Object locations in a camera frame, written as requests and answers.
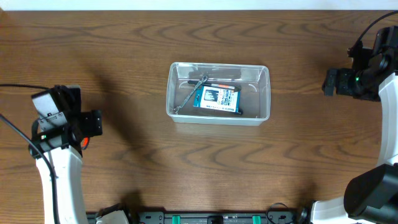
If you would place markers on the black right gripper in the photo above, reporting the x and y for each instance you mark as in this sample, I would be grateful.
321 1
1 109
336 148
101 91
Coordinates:
329 81

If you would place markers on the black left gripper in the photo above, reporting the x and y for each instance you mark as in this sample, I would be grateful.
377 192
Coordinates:
92 122

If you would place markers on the red handled pliers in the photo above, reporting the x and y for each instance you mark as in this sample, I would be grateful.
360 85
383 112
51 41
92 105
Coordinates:
85 143

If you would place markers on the silver combination wrench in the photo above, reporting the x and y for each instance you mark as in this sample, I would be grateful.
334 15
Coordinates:
196 87

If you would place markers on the small black red hammer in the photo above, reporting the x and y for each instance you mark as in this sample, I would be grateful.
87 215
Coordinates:
228 87

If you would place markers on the white teal screwdriver set box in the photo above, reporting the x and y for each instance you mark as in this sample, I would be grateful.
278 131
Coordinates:
220 99

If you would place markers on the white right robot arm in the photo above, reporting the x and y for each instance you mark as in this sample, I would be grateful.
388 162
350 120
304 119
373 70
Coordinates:
372 196

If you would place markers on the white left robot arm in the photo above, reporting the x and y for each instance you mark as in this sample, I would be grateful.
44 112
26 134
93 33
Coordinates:
60 135

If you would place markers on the clear plastic container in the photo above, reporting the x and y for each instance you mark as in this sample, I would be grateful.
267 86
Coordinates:
255 94

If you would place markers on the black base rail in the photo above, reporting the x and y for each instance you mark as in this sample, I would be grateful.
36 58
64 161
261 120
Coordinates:
277 213

